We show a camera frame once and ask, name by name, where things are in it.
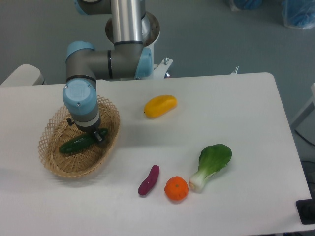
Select white chair back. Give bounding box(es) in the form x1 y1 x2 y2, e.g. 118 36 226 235
0 64 47 88

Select orange tangerine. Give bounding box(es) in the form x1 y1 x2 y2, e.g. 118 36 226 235
164 176 189 201

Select yellow mango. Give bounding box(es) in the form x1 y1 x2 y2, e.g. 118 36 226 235
143 95 178 118

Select blue plastic bag right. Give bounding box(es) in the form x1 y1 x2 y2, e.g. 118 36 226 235
282 0 315 30

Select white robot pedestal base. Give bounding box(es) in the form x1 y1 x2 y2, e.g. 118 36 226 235
109 11 173 81

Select woven wicker oval basket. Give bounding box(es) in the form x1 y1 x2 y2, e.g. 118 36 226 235
38 96 120 178

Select white furniture frame right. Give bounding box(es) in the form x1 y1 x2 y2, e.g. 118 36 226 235
290 83 315 129

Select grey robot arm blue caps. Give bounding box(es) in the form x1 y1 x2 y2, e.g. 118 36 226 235
63 0 153 143

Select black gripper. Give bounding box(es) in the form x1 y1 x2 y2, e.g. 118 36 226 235
66 118 104 143

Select black device at table edge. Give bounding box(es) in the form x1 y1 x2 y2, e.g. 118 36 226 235
296 199 315 225

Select dark green cucumber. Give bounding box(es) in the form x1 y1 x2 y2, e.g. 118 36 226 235
59 128 108 154

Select purple sweet potato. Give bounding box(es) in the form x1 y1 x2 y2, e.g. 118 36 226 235
138 165 160 196

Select green bok choy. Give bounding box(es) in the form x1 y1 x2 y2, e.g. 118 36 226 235
189 144 232 192

